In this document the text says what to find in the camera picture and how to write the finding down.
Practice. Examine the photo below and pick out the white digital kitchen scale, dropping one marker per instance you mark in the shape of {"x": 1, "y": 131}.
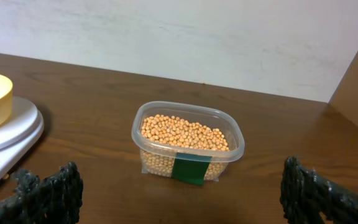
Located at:
{"x": 21, "y": 131}

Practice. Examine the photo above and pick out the soybeans pile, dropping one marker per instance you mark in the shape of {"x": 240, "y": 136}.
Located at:
{"x": 174, "y": 131}

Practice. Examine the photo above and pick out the clear plastic container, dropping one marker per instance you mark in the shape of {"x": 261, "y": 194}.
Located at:
{"x": 207, "y": 116}

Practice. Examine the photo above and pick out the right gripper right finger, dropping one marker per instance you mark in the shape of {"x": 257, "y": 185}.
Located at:
{"x": 307, "y": 197}

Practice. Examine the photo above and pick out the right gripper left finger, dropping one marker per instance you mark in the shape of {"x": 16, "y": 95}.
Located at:
{"x": 55, "y": 199}

